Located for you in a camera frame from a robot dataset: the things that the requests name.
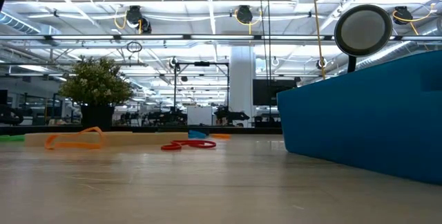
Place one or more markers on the thin red rubber band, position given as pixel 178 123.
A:
pixel 171 147

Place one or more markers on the orange rubber band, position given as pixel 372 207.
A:
pixel 221 136
pixel 76 145

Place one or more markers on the black background robot arm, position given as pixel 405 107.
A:
pixel 229 116

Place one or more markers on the blue plastic bin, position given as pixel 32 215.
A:
pixel 362 120

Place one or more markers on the large blue rubber band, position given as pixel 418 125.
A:
pixel 197 134

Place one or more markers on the small green rubber band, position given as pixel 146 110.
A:
pixel 12 138

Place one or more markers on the black desk lamp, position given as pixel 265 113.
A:
pixel 362 30

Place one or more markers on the black monitor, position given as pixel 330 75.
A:
pixel 267 92

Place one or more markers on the whiteboard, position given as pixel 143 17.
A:
pixel 199 116

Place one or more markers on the potted green plant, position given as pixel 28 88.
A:
pixel 96 85

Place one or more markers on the black table frame rail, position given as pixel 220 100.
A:
pixel 241 130

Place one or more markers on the black background frame stand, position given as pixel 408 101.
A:
pixel 175 85

